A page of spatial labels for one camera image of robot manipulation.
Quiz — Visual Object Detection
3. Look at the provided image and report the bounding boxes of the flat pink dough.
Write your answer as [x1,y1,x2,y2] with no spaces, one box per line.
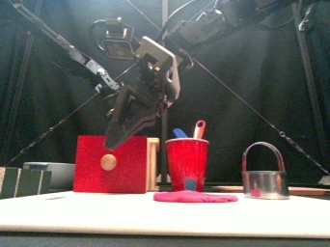
[153,189,240,204]

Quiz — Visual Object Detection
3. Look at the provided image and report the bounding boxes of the white cutting board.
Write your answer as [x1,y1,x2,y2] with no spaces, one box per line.
[0,190,330,239]

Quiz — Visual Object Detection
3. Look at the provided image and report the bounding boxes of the light wooden drawer box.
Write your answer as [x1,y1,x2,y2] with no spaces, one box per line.
[146,137,162,193]

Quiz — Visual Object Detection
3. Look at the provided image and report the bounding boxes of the red plastic utensil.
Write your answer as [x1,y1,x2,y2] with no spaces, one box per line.
[191,119,208,140]

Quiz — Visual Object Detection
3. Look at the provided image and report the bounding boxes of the blue plastic utensil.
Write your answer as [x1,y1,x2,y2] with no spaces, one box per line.
[171,127,190,140]

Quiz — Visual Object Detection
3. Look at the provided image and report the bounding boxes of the right wrist camera with cable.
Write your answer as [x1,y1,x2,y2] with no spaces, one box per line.
[90,17,138,62]

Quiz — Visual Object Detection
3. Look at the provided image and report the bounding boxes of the vertical black frame post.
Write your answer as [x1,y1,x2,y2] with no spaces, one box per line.
[161,0,170,186]

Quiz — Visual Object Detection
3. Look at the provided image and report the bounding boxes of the grey-white bowl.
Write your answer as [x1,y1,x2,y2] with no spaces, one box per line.
[22,161,78,191]

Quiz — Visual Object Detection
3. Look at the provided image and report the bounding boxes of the thin diagonal brace wire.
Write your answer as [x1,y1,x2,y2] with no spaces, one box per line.
[4,62,139,168]
[125,0,330,177]

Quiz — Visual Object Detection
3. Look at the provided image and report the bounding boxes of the green striped block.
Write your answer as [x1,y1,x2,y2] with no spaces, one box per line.
[0,166,54,200]

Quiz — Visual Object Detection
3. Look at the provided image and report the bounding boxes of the red plastic cup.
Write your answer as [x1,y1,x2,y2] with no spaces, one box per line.
[165,137,212,193]

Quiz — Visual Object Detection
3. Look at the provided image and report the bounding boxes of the round metal cutter with handle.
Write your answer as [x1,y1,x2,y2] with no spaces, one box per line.
[241,141,292,201]

